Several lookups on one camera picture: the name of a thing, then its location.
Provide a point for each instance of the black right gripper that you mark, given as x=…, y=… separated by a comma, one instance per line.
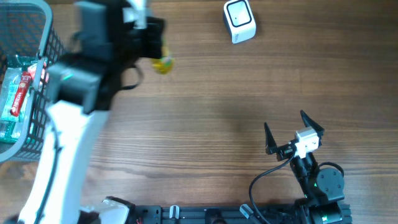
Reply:
x=283, y=152

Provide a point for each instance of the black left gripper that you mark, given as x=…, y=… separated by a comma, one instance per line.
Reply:
x=149, y=35

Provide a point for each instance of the yellow oil bottle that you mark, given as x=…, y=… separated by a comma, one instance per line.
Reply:
x=165, y=63

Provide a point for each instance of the red coffee stick sachet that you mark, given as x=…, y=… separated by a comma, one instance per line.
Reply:
x=22, y=90

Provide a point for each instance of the green white gloves package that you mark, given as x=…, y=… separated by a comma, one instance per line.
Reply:
x=11, y=131

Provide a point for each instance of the mint green sachet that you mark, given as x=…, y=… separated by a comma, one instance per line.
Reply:
x=8, y=91

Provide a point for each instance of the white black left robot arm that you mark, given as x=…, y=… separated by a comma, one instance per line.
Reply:
x=81, y=85

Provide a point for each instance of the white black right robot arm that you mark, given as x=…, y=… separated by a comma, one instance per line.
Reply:
x=322, y=184

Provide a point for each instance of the white barcode scanner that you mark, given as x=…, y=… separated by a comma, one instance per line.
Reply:
x=239, y=20

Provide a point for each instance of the grey plastic mesh basket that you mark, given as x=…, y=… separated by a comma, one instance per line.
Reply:
x=29, y=44

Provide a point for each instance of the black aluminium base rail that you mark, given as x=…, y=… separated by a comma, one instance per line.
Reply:
x=217, y=214

